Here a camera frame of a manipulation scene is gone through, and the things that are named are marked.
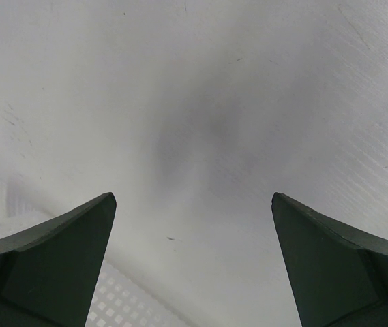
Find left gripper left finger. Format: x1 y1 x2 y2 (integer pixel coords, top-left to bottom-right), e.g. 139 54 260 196
0 192 116 326

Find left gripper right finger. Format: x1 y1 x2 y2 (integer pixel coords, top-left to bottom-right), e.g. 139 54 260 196
271 193 388 326

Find white plastic basket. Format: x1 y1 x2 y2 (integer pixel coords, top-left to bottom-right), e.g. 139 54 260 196
0 178 187 326

